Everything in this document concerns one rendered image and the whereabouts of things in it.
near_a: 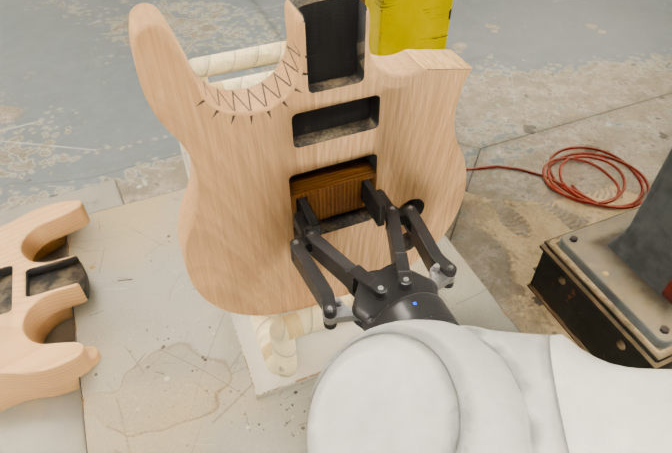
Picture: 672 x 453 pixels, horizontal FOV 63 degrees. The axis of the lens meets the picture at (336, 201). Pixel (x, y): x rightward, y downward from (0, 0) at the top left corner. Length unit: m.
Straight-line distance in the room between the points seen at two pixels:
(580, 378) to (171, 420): 0.63
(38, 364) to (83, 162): 2.04
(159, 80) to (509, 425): 0.36
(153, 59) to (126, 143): 2.41
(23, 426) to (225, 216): 0.47
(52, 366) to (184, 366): 0.17
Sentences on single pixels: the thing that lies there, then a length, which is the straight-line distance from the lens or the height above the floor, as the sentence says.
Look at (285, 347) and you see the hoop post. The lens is 0.73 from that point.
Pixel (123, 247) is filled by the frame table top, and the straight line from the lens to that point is 1.01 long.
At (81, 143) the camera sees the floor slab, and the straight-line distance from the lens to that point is 2.95.
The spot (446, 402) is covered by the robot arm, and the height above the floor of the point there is 1.45.
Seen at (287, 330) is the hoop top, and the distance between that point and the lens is 0.71.
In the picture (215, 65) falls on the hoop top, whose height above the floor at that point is 1.20.
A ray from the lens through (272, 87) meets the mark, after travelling 0.52.
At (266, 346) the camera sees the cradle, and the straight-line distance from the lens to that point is 0.78.
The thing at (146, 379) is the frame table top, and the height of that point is 0.93.
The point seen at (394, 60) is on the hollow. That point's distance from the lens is 0.57.
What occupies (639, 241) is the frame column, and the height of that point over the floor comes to 0.39.
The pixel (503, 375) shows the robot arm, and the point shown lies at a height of 1.44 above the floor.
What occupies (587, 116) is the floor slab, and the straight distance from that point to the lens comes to 3.14.
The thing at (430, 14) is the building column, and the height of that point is 0.82.
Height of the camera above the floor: 1.64
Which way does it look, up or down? 44 degrees down
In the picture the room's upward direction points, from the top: straight up
